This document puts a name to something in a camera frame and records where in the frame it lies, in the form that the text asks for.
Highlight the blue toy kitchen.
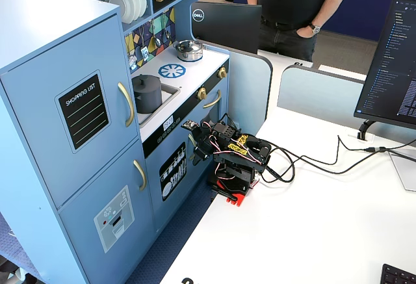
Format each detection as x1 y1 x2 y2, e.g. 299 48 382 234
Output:
0 0 231 284

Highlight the blue gray desk divider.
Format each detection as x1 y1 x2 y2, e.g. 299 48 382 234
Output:
203 40 274 136

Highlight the silver monitor stand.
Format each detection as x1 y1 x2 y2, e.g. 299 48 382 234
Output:
387 149 416 193

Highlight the steel skimmer spoon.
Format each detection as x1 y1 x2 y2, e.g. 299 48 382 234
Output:
127 35 138 71

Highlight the dark gray pot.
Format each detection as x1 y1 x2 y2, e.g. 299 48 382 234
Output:
133 86 164 114

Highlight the black usb cable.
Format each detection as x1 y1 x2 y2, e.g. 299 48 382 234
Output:
259 146 416 184

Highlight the monitor showing code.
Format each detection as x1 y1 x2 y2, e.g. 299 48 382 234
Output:
353 0 416 131

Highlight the small steel spoon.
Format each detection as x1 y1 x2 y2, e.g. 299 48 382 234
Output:
163 14 173 42

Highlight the black Dell monitor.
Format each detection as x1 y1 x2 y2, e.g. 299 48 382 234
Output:
190 1 263 55

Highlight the black power cable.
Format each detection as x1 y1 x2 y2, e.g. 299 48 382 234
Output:
265 134 416 168

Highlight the steel slotted spatula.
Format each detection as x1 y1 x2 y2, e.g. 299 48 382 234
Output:
138 25 151 61

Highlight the steel ladle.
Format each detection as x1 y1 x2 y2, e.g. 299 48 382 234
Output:
150 20 163 48

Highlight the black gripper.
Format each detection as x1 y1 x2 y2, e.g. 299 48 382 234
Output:
189 123 218 163

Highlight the black cable clamp bracket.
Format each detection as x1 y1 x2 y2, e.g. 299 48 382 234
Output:
356 119 378 141

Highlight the steel pot with lid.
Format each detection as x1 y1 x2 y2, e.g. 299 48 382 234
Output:
172 39 207 62

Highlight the long gray desk divider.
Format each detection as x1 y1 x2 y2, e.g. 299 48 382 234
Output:
276 64 416 150

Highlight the black keyboard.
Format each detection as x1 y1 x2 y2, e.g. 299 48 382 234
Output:
380 263 416 284

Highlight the gold fridge door handle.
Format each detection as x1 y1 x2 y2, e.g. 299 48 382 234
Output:
117 81 135 129

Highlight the dark gray pot lid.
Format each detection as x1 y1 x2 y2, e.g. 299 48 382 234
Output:
131 74 163 94

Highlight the gold oven handle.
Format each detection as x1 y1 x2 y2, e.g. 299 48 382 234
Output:
202 89 223 110

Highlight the person in black shirt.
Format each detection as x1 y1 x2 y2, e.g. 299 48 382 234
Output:
246 0 350 63

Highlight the gold freezer door handle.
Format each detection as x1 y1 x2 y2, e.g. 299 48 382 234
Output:
133 159 148 192

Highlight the robot arm base mount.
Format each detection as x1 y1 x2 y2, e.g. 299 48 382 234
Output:
207 166 261 207

